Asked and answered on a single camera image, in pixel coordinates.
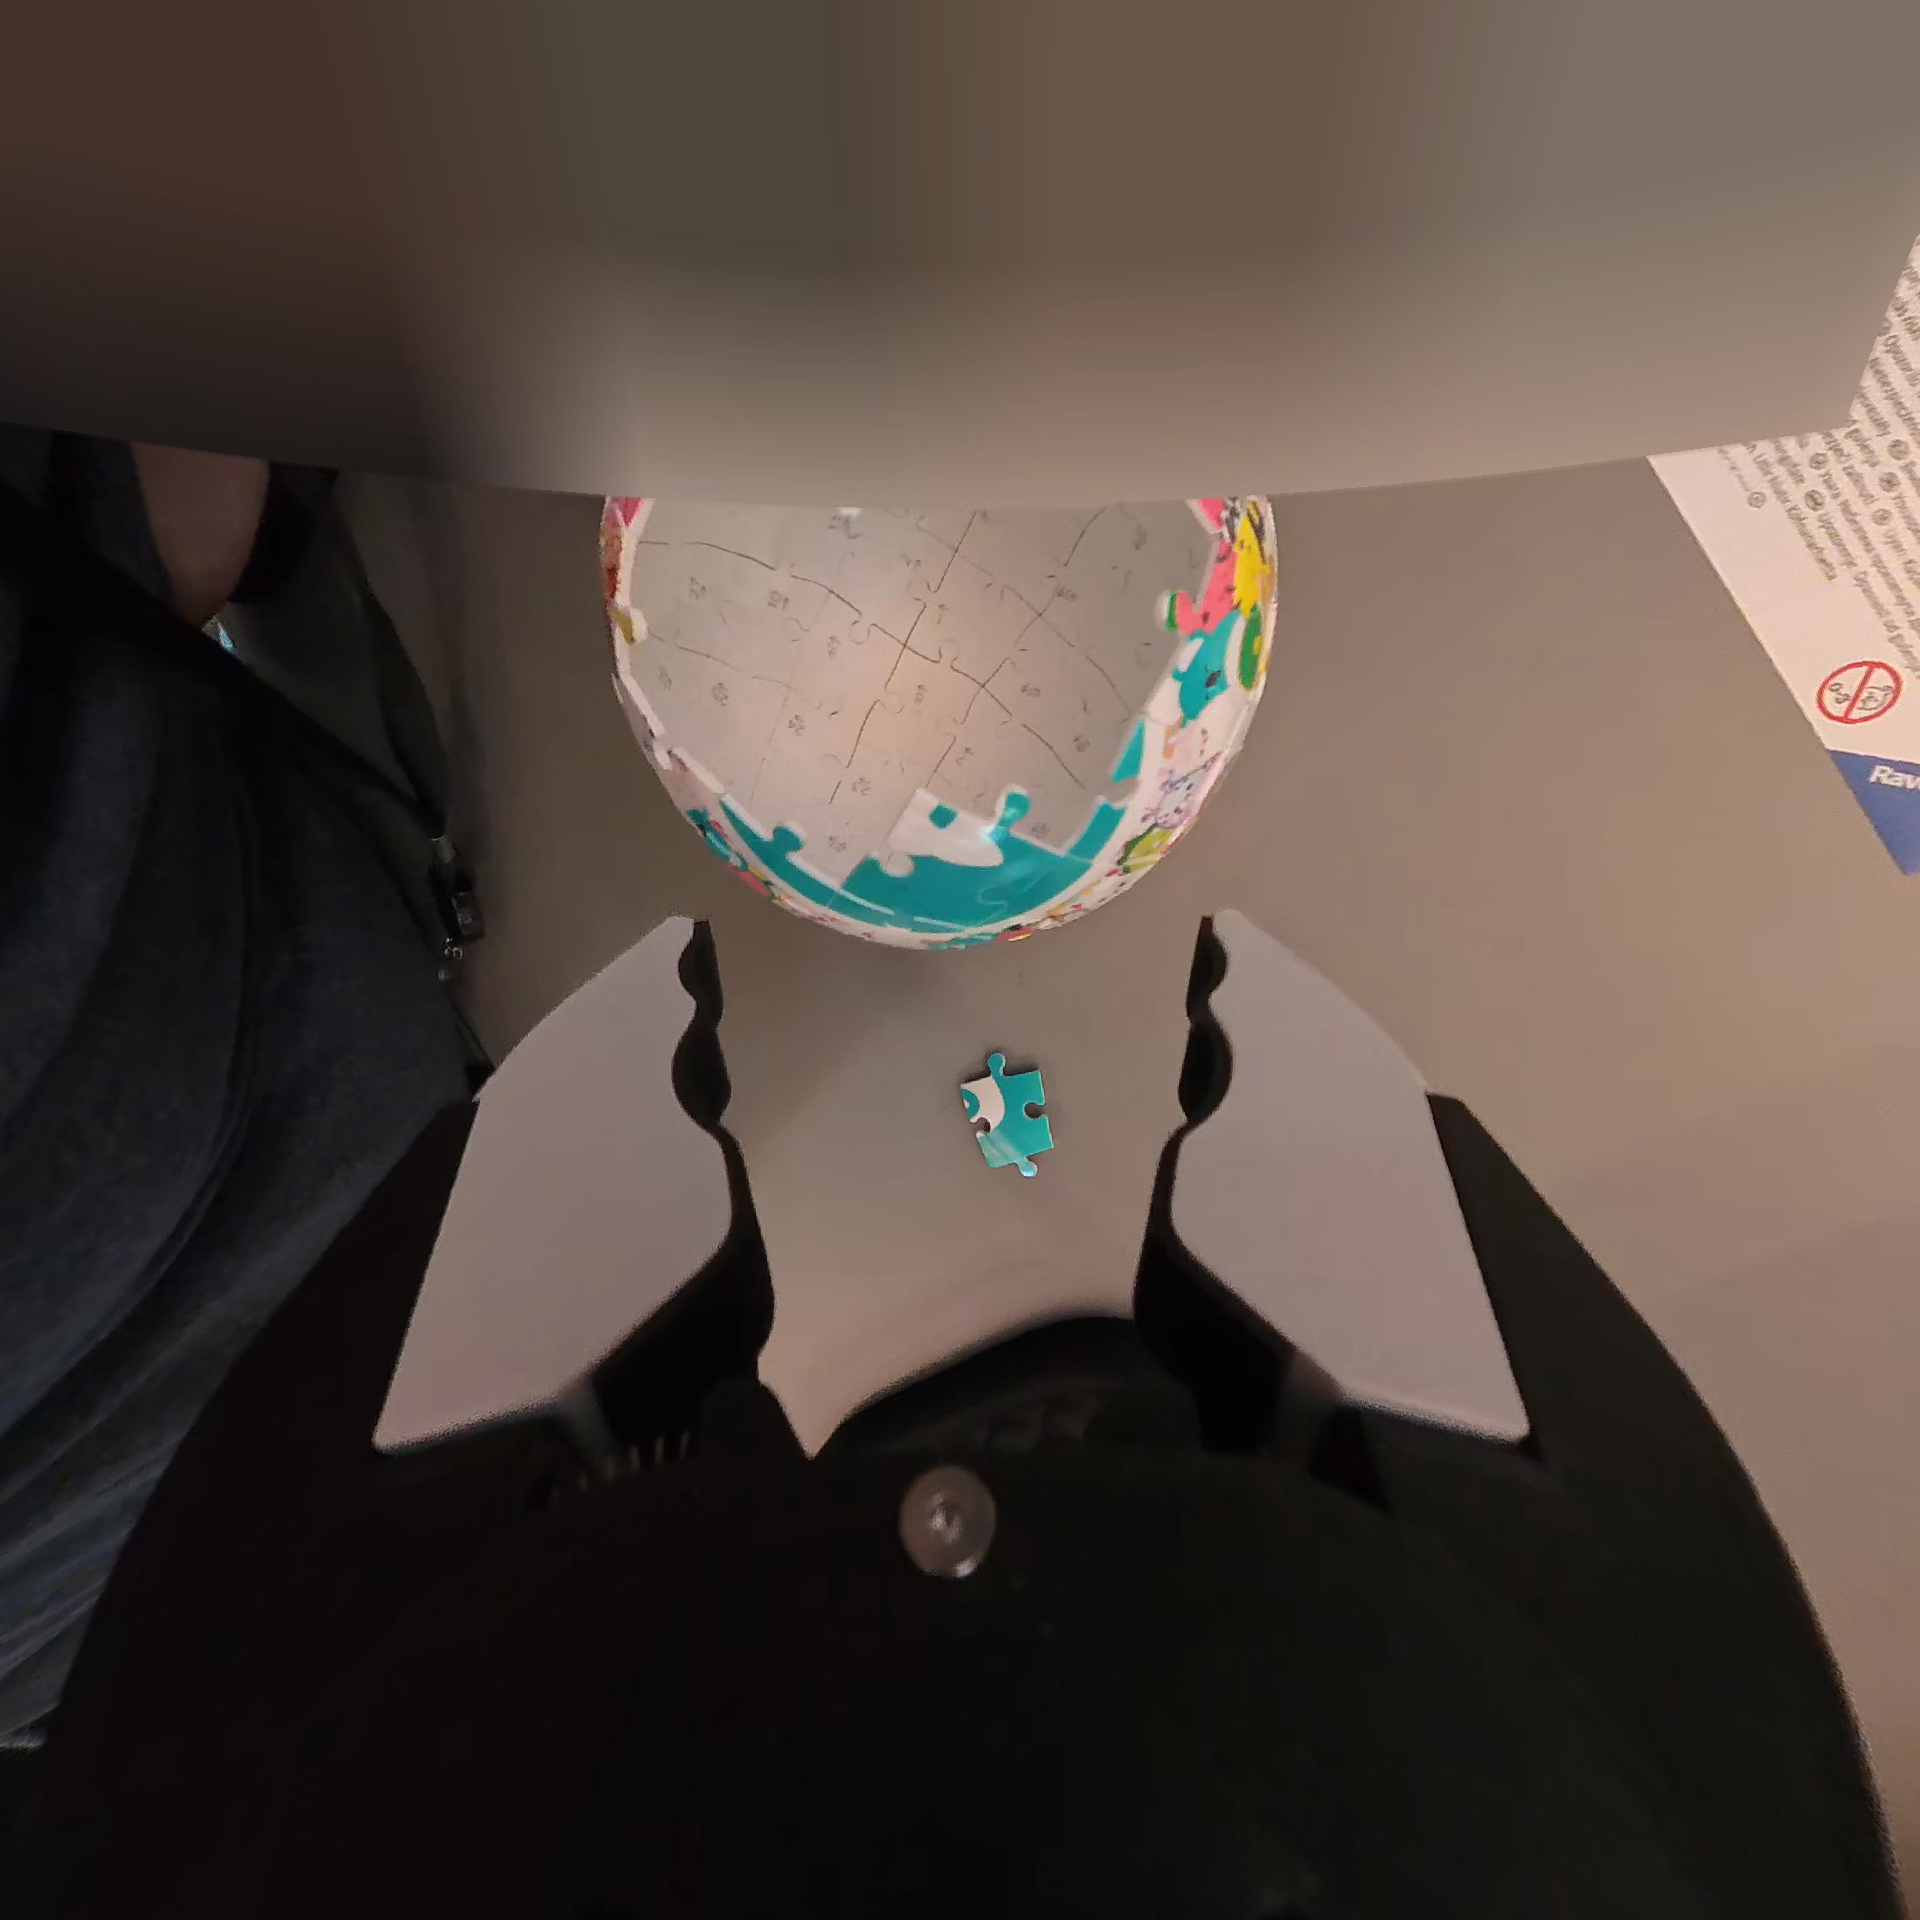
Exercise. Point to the colourful puzzle ball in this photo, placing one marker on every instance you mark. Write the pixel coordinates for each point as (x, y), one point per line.
(901, 676)

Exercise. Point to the white instruction sheet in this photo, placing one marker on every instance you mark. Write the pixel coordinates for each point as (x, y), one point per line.
(1830, 601)

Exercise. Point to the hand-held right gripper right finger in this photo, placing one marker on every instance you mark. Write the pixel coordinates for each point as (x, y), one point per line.
(1336, 1202)

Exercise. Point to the teal and white puzzle piece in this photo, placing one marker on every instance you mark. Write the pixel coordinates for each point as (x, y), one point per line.
(1008, 1118)

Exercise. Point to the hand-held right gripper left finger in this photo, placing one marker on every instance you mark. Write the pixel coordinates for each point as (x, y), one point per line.
(586, 1202)

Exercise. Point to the grey zippered jacket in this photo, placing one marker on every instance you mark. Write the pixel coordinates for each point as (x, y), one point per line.
(390, 722)

